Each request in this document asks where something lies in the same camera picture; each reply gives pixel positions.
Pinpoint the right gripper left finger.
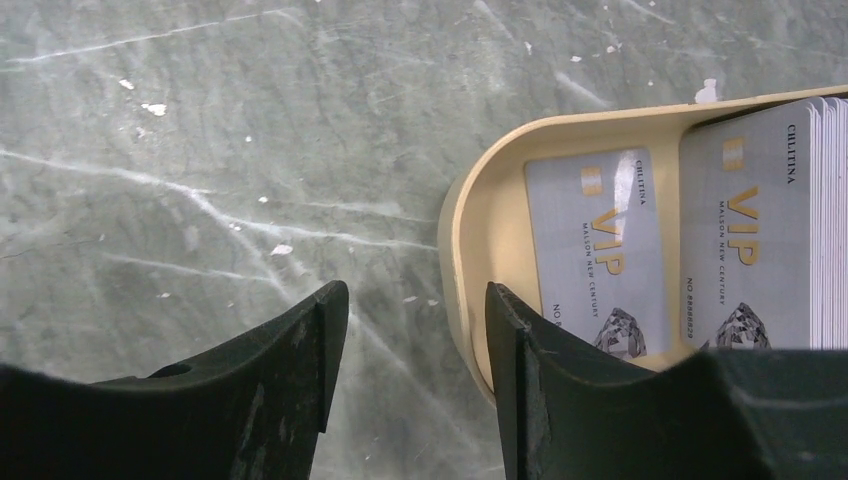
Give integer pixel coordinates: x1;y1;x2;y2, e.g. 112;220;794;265
1;280;349;479

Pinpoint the grey credit card stack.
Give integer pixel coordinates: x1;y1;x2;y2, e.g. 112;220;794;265
679;97;847;349

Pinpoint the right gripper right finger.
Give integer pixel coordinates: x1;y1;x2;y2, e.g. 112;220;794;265
485;283;847;479

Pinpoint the beige oval tray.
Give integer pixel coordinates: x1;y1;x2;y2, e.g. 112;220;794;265
437;85;847;404

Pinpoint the loose silver card in tray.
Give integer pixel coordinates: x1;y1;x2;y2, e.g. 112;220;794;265
525;147;671;360

